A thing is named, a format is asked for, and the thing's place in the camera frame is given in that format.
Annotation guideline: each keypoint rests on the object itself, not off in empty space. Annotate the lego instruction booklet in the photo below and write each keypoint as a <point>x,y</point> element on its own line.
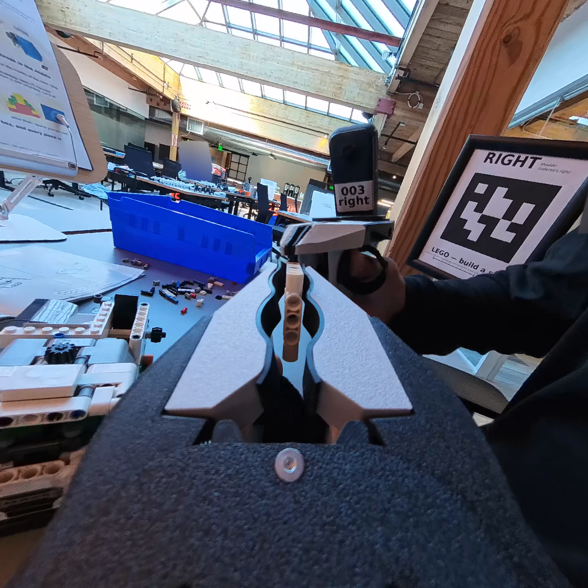
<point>55,271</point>

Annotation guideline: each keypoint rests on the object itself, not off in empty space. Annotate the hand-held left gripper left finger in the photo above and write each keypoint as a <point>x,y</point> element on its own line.
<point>220,363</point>

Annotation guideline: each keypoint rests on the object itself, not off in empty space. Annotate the white lego frame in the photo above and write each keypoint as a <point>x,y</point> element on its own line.
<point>293,312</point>

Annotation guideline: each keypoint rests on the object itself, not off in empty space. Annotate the white lego vehicle model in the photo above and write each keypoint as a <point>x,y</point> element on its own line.
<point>46,381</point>

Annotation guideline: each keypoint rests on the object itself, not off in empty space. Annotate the pile of small lego pieces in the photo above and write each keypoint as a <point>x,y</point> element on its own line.
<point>183,289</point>

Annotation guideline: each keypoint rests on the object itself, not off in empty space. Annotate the blue plastic bin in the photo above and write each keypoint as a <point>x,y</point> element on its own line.
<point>183,234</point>

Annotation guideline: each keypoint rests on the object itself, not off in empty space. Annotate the person's right hand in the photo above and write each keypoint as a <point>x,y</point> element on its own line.
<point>395,298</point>

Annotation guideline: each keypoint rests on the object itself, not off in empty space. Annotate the white background board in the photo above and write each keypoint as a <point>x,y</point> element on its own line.
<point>321,204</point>

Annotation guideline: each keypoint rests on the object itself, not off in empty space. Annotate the long background work table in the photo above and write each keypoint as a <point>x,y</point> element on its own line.
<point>183,188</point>

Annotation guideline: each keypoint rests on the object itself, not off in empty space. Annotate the wooden post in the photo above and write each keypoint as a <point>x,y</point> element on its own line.
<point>482,92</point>

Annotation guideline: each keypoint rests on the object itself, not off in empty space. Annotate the person's right forearm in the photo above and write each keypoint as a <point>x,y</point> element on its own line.
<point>482,312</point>

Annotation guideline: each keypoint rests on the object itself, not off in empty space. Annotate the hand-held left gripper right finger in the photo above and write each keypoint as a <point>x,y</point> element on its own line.
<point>358,363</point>

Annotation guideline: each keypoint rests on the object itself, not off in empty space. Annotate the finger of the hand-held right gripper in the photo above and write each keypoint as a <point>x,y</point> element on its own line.
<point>294,234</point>
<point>340,236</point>

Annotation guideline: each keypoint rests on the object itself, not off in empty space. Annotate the instruction sheet stand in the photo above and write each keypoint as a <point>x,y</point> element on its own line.
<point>32,92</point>

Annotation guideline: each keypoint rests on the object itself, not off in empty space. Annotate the framed black-white marker sign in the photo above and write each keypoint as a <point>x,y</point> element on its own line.
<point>500,211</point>

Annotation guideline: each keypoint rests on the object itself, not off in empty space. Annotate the wall air conditioner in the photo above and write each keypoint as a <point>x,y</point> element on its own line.
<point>195,126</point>

